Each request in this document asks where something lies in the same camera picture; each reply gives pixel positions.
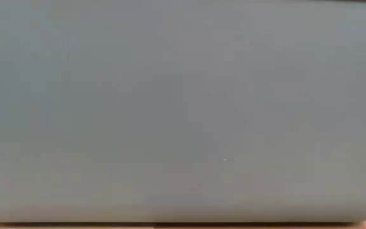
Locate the teal plastic bin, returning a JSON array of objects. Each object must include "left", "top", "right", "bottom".
[{"left": 0, "top": 0, "right": 366, "bottom": 225}]

